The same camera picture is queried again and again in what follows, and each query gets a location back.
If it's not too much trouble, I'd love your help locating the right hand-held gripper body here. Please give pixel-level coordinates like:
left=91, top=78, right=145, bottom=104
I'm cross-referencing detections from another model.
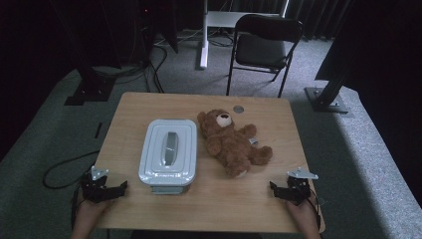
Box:
left=286, top=167, right=319, bottom=205

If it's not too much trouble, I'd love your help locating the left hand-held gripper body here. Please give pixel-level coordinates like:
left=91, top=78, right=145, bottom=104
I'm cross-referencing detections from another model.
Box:
left=81, top=165, right=115, bottom=204

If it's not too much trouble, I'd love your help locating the white storage box lid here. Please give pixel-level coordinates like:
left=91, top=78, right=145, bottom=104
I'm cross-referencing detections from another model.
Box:
left=137, top=119, right=199, bottom=187

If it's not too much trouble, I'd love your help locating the brown teddy bear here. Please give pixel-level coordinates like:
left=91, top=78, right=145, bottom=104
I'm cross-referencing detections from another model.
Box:
left=196, top=109, right=274, bottom=178

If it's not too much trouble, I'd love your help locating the person's left hand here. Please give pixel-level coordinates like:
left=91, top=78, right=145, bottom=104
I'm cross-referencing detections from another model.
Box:
left=74, top=195, right=113, bottom=227

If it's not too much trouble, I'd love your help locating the person's right hand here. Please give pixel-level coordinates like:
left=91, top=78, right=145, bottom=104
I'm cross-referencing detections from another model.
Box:
left=286, top=198, right=320, bottom=231

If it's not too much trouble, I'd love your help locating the black folding chair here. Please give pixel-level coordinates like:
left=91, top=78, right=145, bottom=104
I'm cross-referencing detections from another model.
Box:
left=226, top=13, right=305, bottom=99

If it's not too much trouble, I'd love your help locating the dark curtain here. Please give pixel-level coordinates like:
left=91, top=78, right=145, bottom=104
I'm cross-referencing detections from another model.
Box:
left=288, top=0, right=353, bottom=42

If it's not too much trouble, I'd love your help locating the right hand-held gripper cable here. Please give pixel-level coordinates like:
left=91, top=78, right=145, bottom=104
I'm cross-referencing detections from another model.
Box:
left=310, top=189, right=323, bottom=231

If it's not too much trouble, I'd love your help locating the hand-held gripper cable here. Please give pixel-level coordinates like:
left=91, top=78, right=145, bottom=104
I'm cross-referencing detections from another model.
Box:
left=310, top=189, right=323, bottom=231
left=70, top=183, right=84, bottom=230

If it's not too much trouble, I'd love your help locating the left hand-held gripper cable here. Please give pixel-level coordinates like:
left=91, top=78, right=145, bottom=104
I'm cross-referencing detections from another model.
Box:
left=70, top=183, right=84, bottom=230

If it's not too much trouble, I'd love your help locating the black cable loop on floor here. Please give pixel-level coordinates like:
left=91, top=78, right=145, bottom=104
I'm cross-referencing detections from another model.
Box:
left=42, top=150, right=101, bottom=190

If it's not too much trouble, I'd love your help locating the bundle of black floor cables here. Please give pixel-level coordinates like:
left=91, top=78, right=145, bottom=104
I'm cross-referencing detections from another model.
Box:
left=93, top=43, right=168, bottom=95

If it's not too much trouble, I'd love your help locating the white desk frame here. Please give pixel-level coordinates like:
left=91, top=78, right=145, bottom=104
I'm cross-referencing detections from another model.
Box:
left=198, top=0, right=291, bottom=70

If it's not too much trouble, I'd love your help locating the white cable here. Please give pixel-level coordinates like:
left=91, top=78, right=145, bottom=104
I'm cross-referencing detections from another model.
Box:
left=153, top=28, right=204, bottom=47

